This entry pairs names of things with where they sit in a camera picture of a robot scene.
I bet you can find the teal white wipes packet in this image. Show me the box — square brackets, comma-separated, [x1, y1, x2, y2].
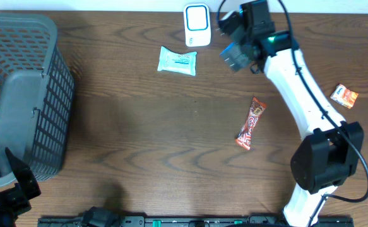
[157, 46, 197, 76]

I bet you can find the red patterned packet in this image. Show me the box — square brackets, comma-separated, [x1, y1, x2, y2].
[235, 97, 266, 150]

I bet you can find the orange small box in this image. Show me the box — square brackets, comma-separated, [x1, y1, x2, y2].
[330, 84, 359, 109]

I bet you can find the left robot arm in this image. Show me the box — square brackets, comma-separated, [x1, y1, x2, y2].
[0, 148, 121, 227]

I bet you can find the grey plastic mesh basket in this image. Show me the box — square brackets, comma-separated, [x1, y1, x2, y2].
[0, 13, 75, 187]

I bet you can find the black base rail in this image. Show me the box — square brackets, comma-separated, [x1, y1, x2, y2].
[37, 215, 355, 227]

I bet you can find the white barcode scanner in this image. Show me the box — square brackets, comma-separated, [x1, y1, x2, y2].
[183, 3, 211, 47]

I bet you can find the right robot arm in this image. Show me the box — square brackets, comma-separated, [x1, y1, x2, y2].
[217, 1, 365, 226]

